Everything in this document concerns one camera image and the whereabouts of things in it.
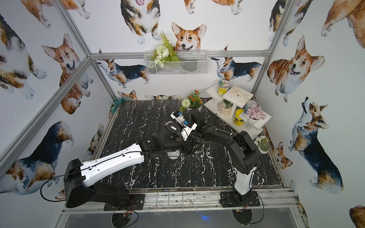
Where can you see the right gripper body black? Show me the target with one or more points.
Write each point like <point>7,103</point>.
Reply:
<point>195,118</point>

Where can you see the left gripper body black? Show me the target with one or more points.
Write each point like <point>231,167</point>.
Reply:
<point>179,141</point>

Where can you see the white sneaker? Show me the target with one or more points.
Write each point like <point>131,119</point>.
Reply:
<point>174,155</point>

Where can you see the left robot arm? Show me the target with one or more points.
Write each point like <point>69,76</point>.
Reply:
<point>81,179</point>

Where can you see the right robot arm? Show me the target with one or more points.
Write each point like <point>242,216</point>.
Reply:
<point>244,153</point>

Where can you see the white pot orange flowers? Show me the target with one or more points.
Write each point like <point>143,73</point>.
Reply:
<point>193,101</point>

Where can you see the cream bumpy pot plant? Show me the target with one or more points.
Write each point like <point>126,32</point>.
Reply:
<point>225,107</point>

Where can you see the yellow round container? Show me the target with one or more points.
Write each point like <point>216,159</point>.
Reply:
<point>237,120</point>

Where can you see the clear jar yellow label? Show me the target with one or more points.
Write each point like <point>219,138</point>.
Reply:
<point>223,87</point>

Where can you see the pink flowers white pot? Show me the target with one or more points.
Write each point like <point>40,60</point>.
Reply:
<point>254,114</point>

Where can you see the blue white can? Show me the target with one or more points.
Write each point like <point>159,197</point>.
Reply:
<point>250,104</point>

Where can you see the small white flower pot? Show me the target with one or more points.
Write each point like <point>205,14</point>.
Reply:
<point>262,142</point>

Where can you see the teal cloth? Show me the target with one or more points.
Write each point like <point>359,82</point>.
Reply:
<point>116,103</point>

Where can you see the white green artificial flowers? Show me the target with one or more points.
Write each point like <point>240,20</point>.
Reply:
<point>164,53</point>

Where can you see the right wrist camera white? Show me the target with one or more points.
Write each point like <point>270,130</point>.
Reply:
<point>187,128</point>

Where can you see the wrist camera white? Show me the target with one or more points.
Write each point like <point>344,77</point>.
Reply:
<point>179,117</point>
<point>187,128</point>

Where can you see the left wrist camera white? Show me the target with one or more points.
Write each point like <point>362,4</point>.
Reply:
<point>179,117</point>

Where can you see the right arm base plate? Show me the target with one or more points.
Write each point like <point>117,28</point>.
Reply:
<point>234,199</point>

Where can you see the white wire basket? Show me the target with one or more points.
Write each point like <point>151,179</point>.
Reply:
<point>191,63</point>

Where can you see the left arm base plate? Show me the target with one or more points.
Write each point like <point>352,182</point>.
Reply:
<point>130,202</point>

